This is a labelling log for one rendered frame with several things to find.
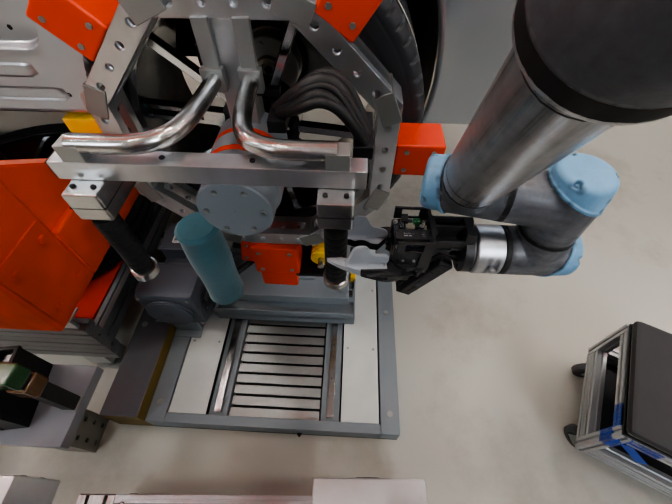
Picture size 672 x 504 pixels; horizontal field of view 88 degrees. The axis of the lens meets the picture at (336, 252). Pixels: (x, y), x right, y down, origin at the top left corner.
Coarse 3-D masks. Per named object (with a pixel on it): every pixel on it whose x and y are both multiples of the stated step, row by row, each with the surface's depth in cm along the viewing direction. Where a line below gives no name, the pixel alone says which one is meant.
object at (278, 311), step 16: (240, 256) 139; (352, 288) 131; (240, 304) 127; (256, 304) 127; (272, 304) 127; (288, 304) 127; (304, 304) 127; (320, 304) 127; (336, 304) 127; (352, 304) 126; (288, 320) 128; (304, 320) 127; (320, 320) 127; (336, 320) 126; (352, 320) 125
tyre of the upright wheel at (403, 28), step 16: (384, 0) 53; (400, 0) 61; (384, 16) 54; (400, 16) 55; (368, 32) 56; (384, 32) 56; (400, 32) 56; (384, 48) 58; (400, 48) 58; (416, 48) 61; (384, 64) 60; (400, 64) 60; (416, 64) 60; (400, 80) 62; (416, 80) 62; (128, 96) 68; (416, 96) 64; (416, 112) 67; (400, 176) 81
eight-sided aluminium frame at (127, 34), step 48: (144, 0) 46; (192, 0) 46; (240, 0) 46; (288, 0) 46; (336, 48) 54; (96, 96) 58; (384, 96) 55; (384, 144) 63; (144, 192) 75; (192, 192) 82; (384, 192) 72; (240, 240) 87; (288, 240) 87
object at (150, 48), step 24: (168, 24) 72; (288, 24) 58; (144, 48) 62; (168, 48) 62; (288, 48) 61; (144, 72) 68; (168, 72) 79; (192, 72) 65; (144, 96) 70; (168, 96) 80; (264, 96) 72; (144, 120) 71; (168, 120) 80; (216, 120) 73; (192, 144) 87; (288, 192) 88; (312, 192) 92
